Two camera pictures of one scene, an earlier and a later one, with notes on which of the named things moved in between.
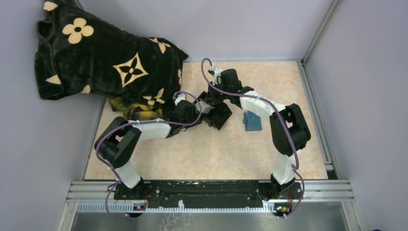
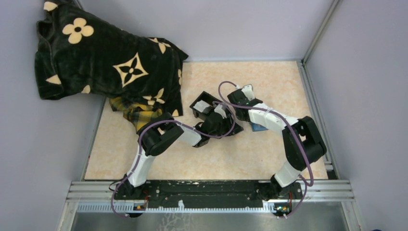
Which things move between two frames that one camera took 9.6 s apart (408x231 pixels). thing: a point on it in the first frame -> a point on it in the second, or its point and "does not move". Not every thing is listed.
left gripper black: (196, 112) -> (236, 128)
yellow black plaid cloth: (134, 111) does not move
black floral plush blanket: (75, 55) does not move
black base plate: (202, 194) does not move
